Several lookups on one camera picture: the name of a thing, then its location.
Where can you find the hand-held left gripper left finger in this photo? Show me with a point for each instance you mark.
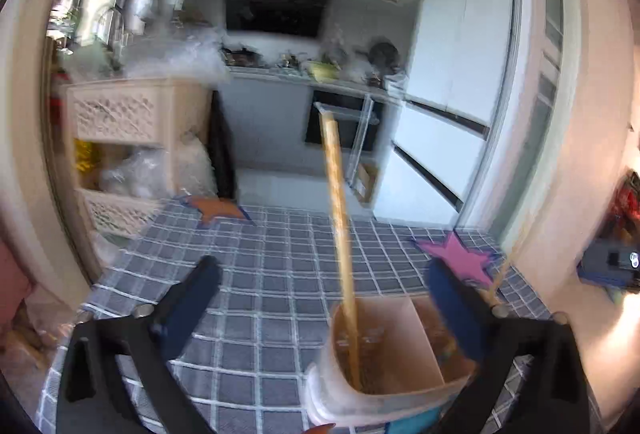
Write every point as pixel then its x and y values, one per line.
pixel 185 309

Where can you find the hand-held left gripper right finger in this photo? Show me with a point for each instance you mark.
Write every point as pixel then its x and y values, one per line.
pixel 455 314

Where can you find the translucent utensil holder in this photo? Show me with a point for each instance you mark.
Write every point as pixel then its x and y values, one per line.
pixel 395 339

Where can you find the speckled wooden chopstick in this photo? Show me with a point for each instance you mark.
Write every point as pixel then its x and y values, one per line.
pixel 340 194

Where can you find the red and yellow item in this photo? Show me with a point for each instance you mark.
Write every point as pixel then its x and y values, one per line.
pixel 625 204

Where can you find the grey plaid star tablecloth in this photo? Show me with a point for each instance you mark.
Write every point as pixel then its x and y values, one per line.
pixel 280 274

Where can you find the white plastic bag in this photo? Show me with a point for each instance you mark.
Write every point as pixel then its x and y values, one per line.
pixel 150 168

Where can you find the cardboard box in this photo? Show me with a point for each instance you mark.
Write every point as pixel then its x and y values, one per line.
pixel 366 181

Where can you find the black folded panel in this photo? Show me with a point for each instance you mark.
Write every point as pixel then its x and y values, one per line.
pixel 222 148

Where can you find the yellow oil bottle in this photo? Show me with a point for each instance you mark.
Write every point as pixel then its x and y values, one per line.
pixel 87 161

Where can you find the beige lattice storage rack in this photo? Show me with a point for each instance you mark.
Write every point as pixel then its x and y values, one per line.
pixel 170 113

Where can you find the grey kitchen counter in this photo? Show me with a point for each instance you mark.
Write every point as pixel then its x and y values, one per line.
pixel 270 113

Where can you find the black built-in oven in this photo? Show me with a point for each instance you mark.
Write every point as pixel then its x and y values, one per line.
pixel 350 108

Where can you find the white refrigerator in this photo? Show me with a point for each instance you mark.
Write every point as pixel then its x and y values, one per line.
pixel 450 63

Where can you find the clear plastic bags pile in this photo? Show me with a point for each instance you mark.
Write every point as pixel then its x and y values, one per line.
pixel 185 56

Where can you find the black wok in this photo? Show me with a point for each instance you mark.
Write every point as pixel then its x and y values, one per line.
pixel 242 56

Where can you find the round dark pan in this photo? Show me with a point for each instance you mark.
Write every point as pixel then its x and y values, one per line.
pixel 384 54

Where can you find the yellow-green bowl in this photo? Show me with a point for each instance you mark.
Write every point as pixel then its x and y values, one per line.
pixel 322 69

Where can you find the black range hood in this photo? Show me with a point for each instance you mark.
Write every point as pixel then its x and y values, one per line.
pixel 275 11

